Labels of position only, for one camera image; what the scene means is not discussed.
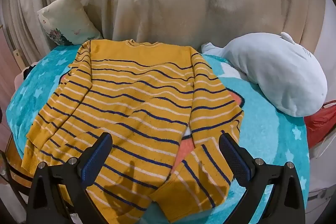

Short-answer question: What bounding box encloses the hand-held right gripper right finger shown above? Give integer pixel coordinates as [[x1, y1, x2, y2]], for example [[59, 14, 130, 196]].
[[219, 132, 306, 224]]

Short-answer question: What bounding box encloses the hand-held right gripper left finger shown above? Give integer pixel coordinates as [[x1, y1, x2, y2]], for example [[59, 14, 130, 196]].
[[26, 132, 113, 224]]

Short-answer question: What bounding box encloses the yellow striped sweater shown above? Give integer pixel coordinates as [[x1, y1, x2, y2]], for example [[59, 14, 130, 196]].
[[21, 40, 244, 223]]

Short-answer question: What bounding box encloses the turquoise printed blanket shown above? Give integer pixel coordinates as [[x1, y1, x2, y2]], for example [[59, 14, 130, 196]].
[[6, 44, 311, 224]]

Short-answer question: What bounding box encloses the wooden chair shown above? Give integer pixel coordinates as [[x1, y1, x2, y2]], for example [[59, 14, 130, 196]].
[[0, 132, 34, 203]]

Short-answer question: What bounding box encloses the white plush toy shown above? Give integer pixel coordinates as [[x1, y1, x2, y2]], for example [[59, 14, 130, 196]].
[[201, 32, 328, 117]]

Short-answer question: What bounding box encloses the red plastic bag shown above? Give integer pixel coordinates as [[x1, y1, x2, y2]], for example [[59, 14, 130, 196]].
[[304, 100, 336, 151]]

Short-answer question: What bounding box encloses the floral print cushion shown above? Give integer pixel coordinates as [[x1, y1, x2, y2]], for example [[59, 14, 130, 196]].
[[37, 0, 101, 45]]

